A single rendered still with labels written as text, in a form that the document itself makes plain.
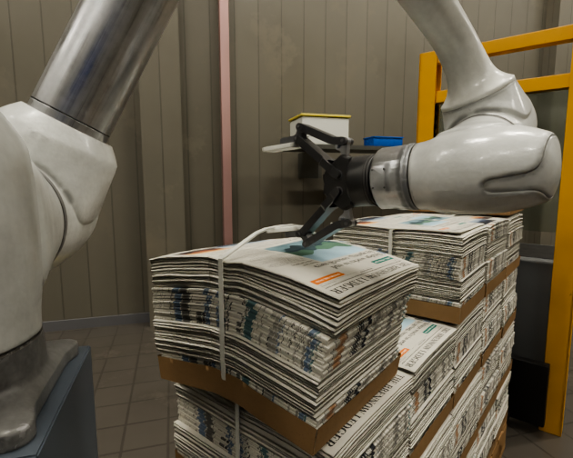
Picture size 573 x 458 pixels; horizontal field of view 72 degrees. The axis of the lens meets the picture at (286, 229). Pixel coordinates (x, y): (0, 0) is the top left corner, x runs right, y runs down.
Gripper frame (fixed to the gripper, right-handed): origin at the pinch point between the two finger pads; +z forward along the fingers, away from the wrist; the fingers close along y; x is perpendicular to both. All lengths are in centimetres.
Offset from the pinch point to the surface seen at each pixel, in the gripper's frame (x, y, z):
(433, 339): 36, 36, -15
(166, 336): -14.0, 25.3, 15.2
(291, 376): -13.3, 26.0, -12.7
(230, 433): -9.4, 42.2, 5.1
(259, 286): -12.8, 14.3, -7.3
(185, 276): -13.5, 14.0, 8.9
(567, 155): 159, -11, -32
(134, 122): 116, -66, 243
